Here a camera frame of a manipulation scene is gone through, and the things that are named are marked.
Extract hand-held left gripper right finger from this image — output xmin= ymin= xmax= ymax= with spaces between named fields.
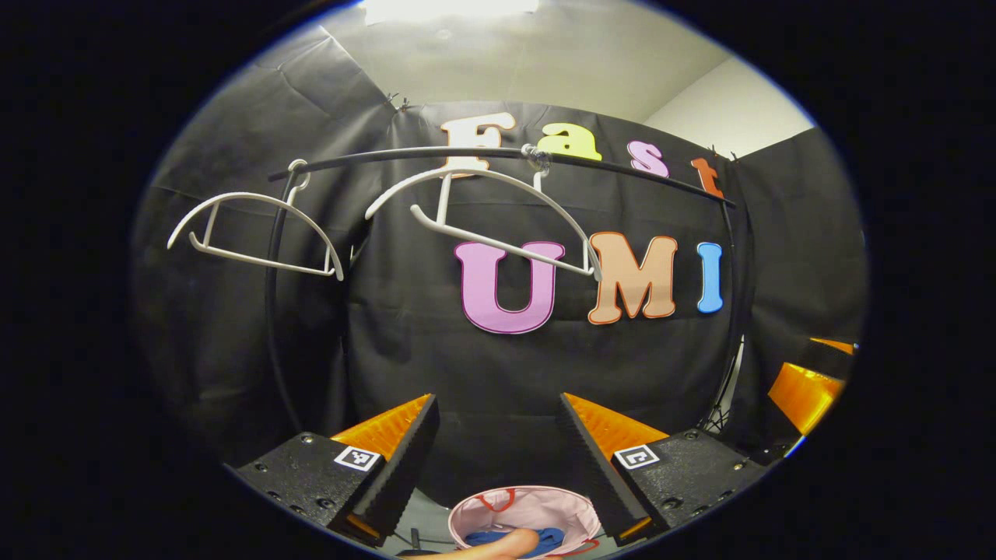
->
xmin=556 ymin=393 xmax=771 ymax=548

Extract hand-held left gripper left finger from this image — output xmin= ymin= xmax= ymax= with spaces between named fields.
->
xmin=226 ymin=393 xmax=441 ymax=546

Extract pink laundry hamper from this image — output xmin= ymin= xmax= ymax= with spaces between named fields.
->
xmin=447 ymin=486 xmax=605 ymax=559

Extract blue corduroy jacket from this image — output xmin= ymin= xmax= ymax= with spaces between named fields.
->
xmin=463 ymin=527 xmax=566 ymax=558

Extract white plastic hanger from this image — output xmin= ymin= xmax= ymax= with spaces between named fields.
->
xmin=167 ymin=159 xmax=346 ymax=282
xmin=364 ymin=144 xmax=605 ymax=282

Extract black clothes rack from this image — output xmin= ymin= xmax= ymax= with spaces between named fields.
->
xmin=265 ymin=145 xmax=748 ymax=436

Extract black backdrop stand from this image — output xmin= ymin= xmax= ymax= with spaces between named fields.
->
xmin=700 ymin=334 xmax=745 ymax=436

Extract ceiling light panel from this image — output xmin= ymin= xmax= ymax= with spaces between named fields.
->
xmin=362 ymin=0 xmax=540 ymax=25

